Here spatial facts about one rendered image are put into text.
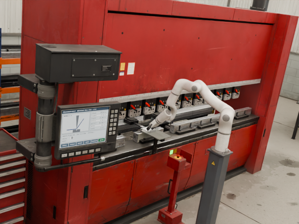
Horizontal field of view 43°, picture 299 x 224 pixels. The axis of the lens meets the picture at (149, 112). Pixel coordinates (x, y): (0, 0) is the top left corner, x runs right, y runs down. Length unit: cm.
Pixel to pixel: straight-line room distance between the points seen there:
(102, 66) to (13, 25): 516
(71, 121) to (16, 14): 521
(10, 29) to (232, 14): 437
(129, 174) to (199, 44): 157
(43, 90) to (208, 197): 206
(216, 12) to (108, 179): 210
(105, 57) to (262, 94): 341
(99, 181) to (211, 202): 111
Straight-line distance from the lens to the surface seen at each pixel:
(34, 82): 255
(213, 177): 371
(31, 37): 338
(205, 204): 387
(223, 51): 456
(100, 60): 246
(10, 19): 748
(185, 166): 394
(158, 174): 413
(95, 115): 253
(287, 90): 1135
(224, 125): 352
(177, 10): 376
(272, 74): 544
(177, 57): 392
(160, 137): 375
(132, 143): 383
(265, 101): 552
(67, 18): 291
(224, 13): 440
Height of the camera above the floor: 235
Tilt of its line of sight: 18 degrees down
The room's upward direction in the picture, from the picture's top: 8 degrees clockwise
